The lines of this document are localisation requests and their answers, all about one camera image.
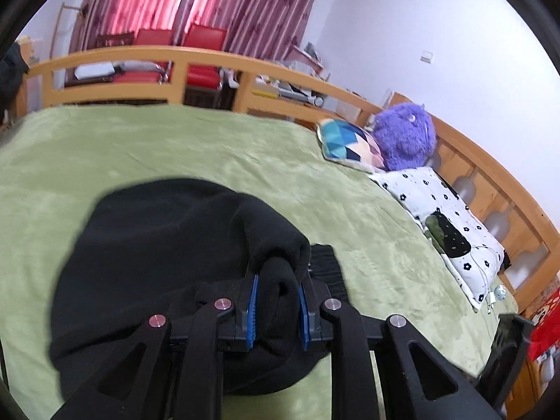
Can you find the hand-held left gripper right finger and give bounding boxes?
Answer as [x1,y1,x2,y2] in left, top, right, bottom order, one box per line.
[296,277,504,420]

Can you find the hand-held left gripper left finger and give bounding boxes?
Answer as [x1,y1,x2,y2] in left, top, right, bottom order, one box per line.
[50,272,262,420]

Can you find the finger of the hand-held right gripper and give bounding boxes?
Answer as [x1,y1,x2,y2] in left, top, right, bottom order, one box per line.
[476,313,535,420]

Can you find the black pants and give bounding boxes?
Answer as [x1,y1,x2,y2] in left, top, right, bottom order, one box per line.
[49,177,351,401]

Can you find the red printed cloth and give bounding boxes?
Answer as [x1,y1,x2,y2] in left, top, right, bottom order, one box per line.
[525,288,560,388]

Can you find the white charger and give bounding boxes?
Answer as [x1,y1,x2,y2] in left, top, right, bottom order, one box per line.
[483,286,509,314]

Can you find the white floral pillow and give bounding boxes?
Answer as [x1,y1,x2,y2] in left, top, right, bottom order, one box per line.
[370,166,507,313]

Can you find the green fleece blanket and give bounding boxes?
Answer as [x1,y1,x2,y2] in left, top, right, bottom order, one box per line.
[0,104,510,420]

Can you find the geometric patterned pillow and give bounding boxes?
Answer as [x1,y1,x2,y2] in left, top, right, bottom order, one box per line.
[316,117,389,173]

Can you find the purple plush toy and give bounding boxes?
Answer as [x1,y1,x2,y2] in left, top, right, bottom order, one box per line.
[372,102,437,172]

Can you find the white cylindrical object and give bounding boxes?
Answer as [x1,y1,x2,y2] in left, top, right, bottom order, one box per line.
[279,86,325,107]

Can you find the pile of grey packaging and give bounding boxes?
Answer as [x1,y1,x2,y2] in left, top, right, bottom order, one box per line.
[286,43,330,80]

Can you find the red chair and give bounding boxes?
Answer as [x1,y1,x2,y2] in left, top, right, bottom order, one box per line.
[111,28,176,86]
[181,24,229,92]

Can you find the dark wooden chair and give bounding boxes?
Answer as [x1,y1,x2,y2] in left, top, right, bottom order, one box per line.
[65,32,135,88]

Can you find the black garment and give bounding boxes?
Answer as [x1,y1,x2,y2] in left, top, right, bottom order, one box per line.
[0,43,30,117]

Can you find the wooden rack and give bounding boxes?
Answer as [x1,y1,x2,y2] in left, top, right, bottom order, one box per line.
[49,3,85,60]

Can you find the wooden bed frame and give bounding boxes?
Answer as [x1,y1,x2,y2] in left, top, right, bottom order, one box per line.
[17,45,560,420]

